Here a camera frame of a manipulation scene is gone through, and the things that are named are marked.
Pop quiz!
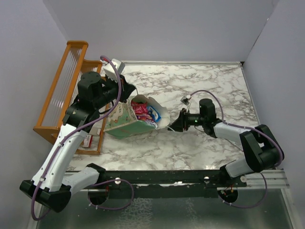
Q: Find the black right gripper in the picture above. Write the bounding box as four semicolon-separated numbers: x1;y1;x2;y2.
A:
168;108;206;132

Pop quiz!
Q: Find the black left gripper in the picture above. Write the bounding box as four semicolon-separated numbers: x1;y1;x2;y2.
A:
94;73;136;110

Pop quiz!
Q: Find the red snack packet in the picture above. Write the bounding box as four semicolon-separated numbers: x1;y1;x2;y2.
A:
131;100;148;115

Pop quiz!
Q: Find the green illustrated paper bag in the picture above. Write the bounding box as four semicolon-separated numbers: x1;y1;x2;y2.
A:
104;94;171;139

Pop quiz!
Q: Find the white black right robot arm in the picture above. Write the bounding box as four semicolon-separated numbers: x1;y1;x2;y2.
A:
168;99;284;187

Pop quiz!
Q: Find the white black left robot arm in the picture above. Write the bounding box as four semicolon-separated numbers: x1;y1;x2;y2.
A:
20;72;136;213

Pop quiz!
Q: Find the blue snack packet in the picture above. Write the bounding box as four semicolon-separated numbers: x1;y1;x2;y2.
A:
147;105;161;123

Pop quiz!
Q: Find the purple snack packet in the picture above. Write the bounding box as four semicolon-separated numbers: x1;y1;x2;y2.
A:
136;114;153;121

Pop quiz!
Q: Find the wooden acrylic display rack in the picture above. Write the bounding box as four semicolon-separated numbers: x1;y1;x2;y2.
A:
33;41;102;145

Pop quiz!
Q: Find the small red box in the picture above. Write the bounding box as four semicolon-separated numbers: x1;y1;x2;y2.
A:
81;135;92;148

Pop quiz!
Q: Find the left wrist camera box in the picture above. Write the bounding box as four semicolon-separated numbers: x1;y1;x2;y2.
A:
102;58;126;83

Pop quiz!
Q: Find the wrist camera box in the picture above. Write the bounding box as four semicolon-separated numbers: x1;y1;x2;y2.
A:
102;58;126;83
181;95;192;111

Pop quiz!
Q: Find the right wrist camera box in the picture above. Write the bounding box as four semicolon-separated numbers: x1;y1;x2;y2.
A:
181;95;192;111

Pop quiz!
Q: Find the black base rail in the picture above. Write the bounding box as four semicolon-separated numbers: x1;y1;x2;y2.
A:
88;170;246;205

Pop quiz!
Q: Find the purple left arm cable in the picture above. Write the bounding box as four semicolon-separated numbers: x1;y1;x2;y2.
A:
30;55;134;221

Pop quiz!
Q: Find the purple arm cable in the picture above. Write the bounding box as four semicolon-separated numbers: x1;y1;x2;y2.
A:
30;55;134;221
189;89;285;209

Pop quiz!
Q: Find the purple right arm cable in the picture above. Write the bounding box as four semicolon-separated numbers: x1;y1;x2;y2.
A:
189;89;285;209

